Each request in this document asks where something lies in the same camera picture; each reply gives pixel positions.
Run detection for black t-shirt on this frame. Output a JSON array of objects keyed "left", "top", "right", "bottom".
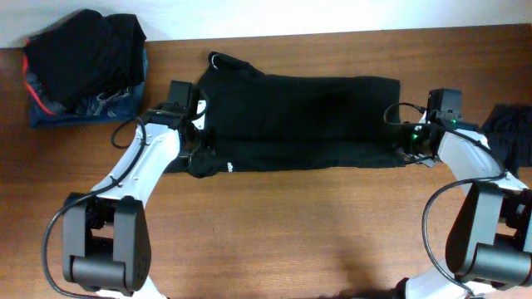
[{"left": 165, "top": 51, "right": 406, "bottom": 179}]

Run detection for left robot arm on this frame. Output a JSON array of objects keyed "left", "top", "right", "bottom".
[{"left": 62, "top": 81, "right": 209, "bottom": 298}]

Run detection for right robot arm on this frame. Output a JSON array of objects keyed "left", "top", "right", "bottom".
[{"left": 384, "top": 88, "right": 531, "bottom": 298}]

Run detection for folded blue jeans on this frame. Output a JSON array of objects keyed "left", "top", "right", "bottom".
[{"left": 29, "top": 48, "right": 148, "bottom": 127}]

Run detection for crumpled dark navy garment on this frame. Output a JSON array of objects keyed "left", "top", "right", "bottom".
[{"left": 481, "top": 104, "right": 531, "bottom": 178}]

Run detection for folded black garment on pile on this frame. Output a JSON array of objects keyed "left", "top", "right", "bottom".
[{"left": 23, "top": 9, "right": 146, "bottom": 110}]

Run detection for grey garment with pink trim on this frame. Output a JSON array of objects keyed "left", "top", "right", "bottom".
[{"left": 22, "top": 51, "right": 67, "bottom": 116}]

